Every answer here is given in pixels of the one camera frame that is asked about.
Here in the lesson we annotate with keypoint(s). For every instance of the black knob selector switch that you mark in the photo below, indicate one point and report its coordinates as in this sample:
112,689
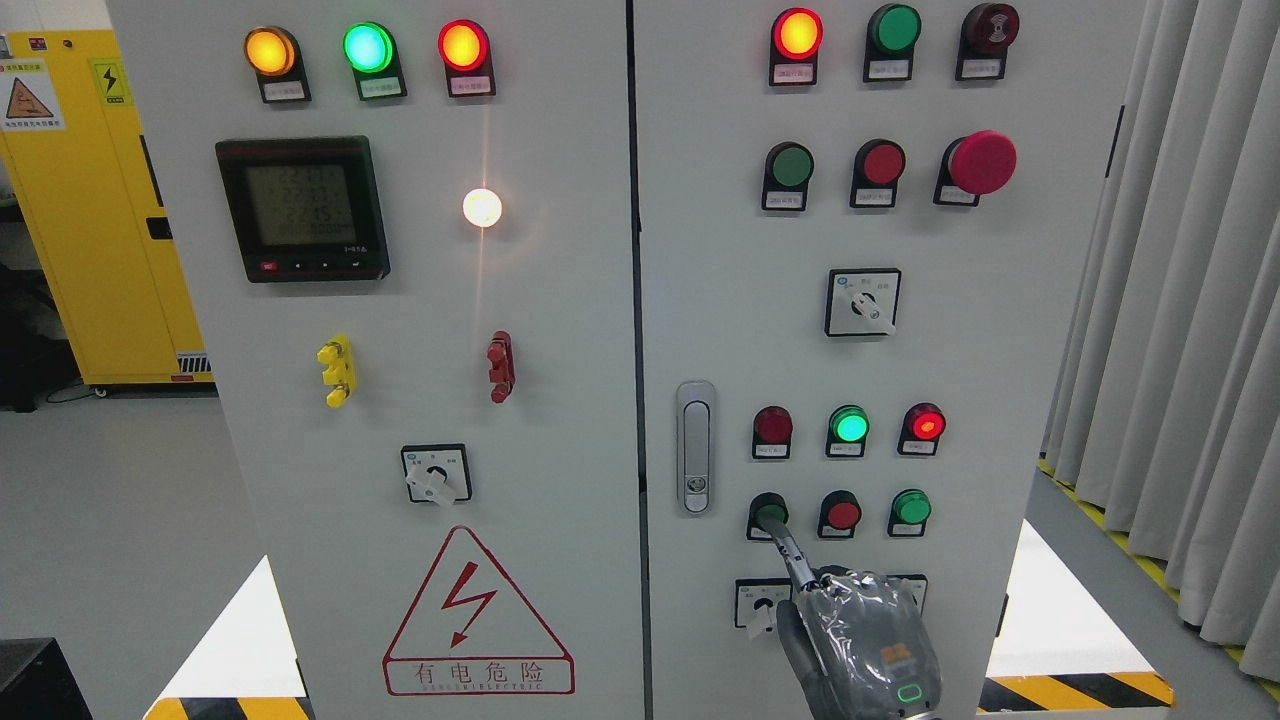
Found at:
914,584

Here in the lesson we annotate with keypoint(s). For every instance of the upper right rotary selector switch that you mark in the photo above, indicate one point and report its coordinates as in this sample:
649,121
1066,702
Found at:
862,302

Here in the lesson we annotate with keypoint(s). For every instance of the red lit lamp top right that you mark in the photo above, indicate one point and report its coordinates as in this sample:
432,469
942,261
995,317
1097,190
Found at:
796,36

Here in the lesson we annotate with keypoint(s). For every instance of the dark red indicator lamp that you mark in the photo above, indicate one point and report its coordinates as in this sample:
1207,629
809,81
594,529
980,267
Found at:
771,434

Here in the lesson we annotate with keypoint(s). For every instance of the red indicator lamp top left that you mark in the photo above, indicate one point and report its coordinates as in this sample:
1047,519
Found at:
464,47

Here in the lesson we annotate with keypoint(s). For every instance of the grey cabinet door handle lock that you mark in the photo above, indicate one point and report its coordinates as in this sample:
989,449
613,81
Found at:
695,445

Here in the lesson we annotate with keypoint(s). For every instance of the red push button row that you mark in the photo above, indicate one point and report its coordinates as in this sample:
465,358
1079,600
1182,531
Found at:
838,516
878,166

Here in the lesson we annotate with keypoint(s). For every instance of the red push button upper row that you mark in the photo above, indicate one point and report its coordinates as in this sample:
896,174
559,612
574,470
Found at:
878,166

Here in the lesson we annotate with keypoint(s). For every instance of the black box lower left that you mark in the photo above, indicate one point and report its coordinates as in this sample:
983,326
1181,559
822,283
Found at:
36,682

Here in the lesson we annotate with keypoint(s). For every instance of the red lit indicator lamp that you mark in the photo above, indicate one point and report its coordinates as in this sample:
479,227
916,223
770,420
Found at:
921,429

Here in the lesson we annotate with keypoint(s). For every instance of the red push button lower row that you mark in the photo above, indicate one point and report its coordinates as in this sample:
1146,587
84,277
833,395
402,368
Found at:
838,516

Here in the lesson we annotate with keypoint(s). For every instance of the red mushroom emergency stop button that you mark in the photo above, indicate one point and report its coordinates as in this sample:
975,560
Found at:
973,166

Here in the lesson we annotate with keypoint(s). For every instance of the green lamp top right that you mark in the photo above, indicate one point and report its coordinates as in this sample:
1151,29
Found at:
892,32

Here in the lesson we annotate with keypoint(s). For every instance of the dark red buzzer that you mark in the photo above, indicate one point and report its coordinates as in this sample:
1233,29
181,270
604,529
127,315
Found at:
986,34

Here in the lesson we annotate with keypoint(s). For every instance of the grey electrical control cabinet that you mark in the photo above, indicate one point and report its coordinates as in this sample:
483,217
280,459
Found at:
627,140

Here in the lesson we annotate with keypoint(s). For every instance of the red electric hazard warning sticker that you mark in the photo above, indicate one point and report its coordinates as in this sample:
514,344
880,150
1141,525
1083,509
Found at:
470,631

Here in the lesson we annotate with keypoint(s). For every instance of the green push button upper row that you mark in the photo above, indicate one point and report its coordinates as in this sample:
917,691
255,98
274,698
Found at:
788,167

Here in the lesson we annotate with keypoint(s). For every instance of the white lit indicator lamp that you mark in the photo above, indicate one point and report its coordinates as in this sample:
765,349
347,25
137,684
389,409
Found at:
482,207

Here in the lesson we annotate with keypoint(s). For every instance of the yellow indicator lamp top left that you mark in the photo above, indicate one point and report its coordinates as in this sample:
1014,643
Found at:
278,63

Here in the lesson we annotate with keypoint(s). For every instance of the left door rotary selector switch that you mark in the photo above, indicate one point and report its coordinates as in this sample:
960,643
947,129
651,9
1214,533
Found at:
437,474

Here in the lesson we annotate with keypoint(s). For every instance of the grey curtain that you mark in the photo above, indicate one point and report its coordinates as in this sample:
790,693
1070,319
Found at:
1166,411

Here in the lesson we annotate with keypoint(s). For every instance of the green push button lower right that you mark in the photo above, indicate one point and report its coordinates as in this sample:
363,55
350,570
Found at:
909,513

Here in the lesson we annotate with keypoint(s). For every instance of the black digital power meter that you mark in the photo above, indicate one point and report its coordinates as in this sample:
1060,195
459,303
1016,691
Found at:
305,209

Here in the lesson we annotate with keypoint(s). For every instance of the green start push button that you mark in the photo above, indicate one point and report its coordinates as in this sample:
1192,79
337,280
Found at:
767,512

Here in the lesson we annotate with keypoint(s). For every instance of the lower white rotary selector switch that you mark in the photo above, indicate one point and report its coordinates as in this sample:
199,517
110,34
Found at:
755,604

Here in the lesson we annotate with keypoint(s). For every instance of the green indicator lamp top left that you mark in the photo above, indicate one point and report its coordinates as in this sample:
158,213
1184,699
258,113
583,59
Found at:
372,53

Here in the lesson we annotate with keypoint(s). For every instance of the green lit indicator lamp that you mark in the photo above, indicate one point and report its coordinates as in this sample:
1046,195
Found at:
847,432

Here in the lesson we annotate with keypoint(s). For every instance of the yellow safety storage cabinet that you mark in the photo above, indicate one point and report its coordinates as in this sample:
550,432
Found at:
74,146

